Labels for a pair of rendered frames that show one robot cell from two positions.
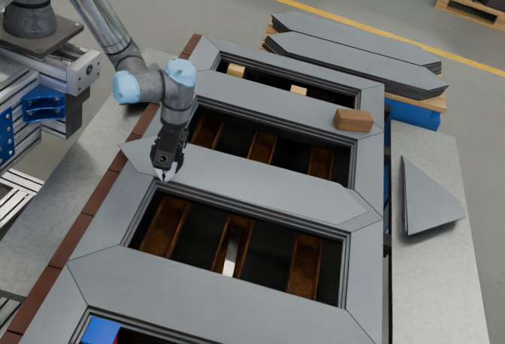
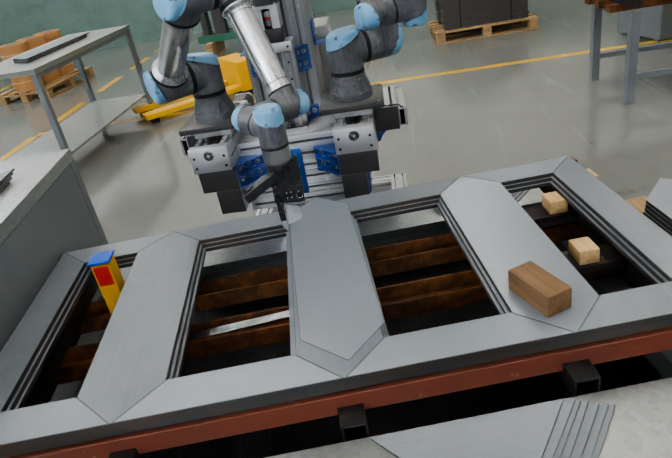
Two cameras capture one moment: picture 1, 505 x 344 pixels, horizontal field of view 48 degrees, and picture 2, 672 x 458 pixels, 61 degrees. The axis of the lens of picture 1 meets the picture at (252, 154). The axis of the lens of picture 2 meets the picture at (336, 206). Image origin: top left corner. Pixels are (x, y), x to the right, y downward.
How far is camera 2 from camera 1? 1.76 m
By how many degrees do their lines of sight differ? 72
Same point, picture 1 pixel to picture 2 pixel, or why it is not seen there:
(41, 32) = (339, 98)
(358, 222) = (318, 356)
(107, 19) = (257, 63)
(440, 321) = not seen: outside the picture
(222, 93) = (464, 203)
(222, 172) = (325, 247)
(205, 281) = (175, 287)
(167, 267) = (183, 266)
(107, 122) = not seen: hidden behind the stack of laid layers
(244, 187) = (314, 265)
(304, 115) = (504, 257)
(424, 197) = (491, 444)
